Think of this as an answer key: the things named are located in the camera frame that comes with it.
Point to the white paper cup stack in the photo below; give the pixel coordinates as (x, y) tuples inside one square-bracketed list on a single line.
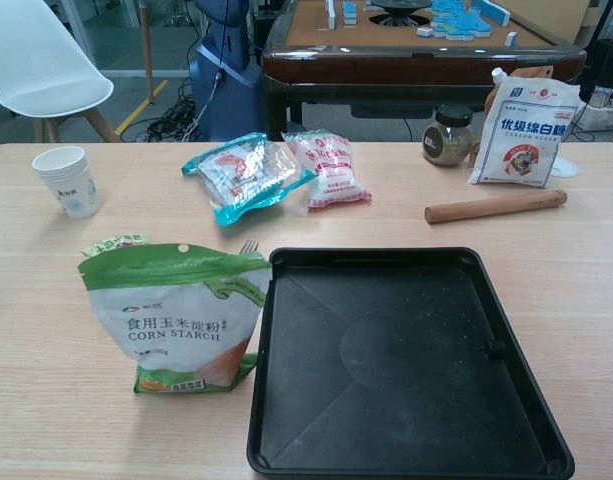
[(71, 180)]

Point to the black box device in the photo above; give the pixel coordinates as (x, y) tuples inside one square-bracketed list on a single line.
[(606, 65)]

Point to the corn starch bag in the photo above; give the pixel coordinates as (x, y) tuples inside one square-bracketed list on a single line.
[(176, 320)]

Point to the pink white salt bag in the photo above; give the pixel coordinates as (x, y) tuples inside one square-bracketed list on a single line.
[(331, 170)]

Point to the brown mahjong table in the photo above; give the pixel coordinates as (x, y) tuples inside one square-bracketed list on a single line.
[(411, 67)]

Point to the blue mahjong tile pile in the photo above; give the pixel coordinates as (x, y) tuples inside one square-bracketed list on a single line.
[(461, 20)]

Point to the wooden rolling pin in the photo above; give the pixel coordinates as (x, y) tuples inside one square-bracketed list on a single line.
[(496, 205)]

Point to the glass jar black lid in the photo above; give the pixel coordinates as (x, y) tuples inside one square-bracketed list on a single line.
[(448, 142)]

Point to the metal fork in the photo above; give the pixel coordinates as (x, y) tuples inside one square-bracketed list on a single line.
[(249, 247)]

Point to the wooden pole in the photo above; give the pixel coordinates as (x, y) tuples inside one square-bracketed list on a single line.
[(147, 50)]

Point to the black baking tray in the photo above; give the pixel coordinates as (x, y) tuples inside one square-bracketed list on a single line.
[(411, 360)]

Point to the standing mahjong tile row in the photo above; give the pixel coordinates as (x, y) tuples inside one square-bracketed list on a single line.
[(343, 11)]

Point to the black mahjong table centre hub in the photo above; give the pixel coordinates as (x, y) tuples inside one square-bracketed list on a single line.
[(398, 12)]

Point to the white sugar bag blue text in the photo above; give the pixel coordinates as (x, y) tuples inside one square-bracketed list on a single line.
[(526, 140)]

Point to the white chair wooden legs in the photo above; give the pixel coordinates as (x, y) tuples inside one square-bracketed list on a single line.
[(41, 75)]

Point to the clear teal-edged food packet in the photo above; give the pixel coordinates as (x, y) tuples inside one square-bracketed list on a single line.
[(246, 175)]

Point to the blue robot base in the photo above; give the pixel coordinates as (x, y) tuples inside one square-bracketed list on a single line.
[(226, 85)]

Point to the white round disc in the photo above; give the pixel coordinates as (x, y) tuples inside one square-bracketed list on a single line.
[(567, 167)]

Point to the single white blue mahjong tile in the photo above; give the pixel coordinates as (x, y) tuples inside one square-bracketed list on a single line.
[(512, 38), (425, 32)]

